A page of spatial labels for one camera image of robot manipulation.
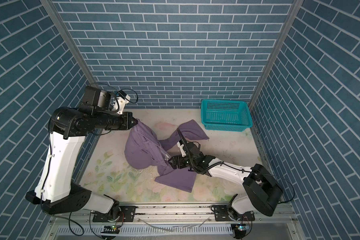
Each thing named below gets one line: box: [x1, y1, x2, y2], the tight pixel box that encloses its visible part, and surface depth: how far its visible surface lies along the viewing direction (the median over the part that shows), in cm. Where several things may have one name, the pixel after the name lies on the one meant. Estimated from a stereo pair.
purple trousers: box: [124, 119, 210, 193], surface depth 84 cm
